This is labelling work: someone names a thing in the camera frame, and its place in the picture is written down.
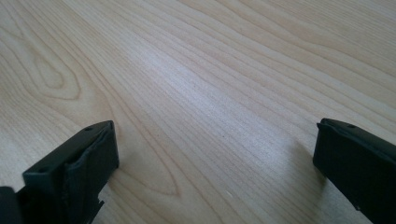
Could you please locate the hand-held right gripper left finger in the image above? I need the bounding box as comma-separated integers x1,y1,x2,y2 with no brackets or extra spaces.
16,119,120,224

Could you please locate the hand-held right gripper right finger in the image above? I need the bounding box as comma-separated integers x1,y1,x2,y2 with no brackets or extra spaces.
312,118,396,224

